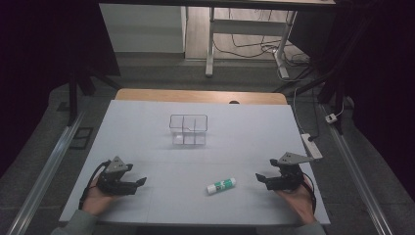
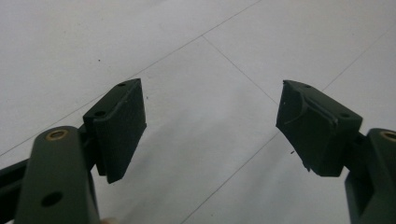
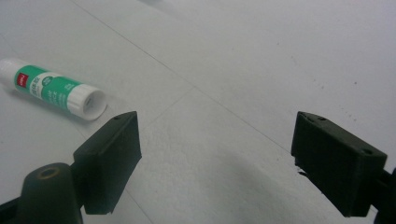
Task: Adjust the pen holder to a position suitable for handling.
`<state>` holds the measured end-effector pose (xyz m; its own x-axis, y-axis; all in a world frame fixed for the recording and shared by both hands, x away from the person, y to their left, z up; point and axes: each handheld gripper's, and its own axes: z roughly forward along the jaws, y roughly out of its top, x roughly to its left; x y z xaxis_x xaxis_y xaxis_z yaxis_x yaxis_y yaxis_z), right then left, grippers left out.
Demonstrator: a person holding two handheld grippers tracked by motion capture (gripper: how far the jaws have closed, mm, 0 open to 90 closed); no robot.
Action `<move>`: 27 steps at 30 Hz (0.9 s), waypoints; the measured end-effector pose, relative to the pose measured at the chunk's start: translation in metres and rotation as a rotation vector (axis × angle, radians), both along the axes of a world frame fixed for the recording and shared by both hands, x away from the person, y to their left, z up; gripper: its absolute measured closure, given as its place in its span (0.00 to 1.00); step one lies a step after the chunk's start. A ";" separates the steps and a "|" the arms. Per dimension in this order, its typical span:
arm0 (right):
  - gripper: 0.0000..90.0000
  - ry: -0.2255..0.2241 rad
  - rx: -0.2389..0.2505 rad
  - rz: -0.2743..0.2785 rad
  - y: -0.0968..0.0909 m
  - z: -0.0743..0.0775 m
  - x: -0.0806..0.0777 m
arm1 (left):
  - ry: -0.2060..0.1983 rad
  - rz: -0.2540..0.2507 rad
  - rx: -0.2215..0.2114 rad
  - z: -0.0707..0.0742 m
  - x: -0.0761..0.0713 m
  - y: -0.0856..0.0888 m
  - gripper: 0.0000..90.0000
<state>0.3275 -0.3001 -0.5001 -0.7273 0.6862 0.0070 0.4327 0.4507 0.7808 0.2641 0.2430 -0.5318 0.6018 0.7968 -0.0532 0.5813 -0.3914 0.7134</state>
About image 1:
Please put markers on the white cabinet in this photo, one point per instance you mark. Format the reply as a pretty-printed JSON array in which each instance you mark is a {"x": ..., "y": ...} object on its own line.
[{"x": 143, "y": 27}]

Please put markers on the wooden table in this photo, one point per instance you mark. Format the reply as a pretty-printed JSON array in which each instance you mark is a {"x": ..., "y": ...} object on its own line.
[{"x": 195, "y": 96}]

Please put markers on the white desk frame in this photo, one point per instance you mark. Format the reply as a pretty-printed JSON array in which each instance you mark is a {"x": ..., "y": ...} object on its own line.
[{"x": 248, "y": 26}]

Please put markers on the white table cover sheet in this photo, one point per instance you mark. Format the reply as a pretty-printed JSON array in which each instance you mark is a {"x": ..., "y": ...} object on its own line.
[{"x": 202, "y": 163}]

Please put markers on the black metal stand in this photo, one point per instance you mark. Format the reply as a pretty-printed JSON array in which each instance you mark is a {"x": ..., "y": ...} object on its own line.
[
  {"x": 332, "y": 88},
  {"x": 73, "y": 98}
]

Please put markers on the person's left hand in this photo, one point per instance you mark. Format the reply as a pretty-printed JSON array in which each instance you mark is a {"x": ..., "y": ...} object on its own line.
[{"x": 96, "y": 202}]

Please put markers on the person's right hand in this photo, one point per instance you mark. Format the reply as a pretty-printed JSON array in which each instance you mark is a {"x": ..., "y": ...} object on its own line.
[{"x": 301, "y": 204}]

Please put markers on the clear plastic compartment box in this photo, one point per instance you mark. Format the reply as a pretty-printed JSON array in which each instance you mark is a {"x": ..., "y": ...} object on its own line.
[{"x": 188, "y": 129}]

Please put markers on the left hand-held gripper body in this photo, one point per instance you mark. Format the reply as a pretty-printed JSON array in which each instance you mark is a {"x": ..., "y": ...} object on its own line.
[{"x": 112, "y": 184}]

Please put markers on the green and white glue stick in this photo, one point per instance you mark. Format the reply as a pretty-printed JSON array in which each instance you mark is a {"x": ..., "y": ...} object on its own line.
[{"x": 221, "y": 186}]

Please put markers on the white power strip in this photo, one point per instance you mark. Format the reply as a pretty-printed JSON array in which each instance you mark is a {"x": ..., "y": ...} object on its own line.
[{"x": 311, "y": 146}]

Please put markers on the small white adapter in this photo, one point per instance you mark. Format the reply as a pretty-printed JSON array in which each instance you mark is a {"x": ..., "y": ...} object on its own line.
[{"x": 331, "y": 118}]

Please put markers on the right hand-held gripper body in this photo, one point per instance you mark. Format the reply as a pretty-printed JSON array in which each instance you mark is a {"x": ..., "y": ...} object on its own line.
[{"x": 288, "y": 178}]

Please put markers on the black floor frame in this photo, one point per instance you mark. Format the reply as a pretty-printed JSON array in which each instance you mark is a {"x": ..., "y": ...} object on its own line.
[{"x": 81, "y": 138}]

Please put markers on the aluminium floor rail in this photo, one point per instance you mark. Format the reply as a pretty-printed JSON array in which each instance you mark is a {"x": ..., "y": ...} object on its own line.
[
  {"x": 357, "y": 178},
  {"x": 45, "y": 173}
]

